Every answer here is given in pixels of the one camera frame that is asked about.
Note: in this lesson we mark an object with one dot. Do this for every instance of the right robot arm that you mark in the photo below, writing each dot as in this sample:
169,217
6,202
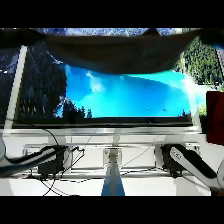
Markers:
193,160

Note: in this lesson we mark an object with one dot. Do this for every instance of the silver frame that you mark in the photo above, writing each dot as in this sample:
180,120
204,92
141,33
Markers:
113,140

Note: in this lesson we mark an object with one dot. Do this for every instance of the dark brown garment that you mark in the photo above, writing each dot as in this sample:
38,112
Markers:
116,55

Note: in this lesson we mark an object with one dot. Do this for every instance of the red garment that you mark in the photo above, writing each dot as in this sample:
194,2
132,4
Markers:
215,116

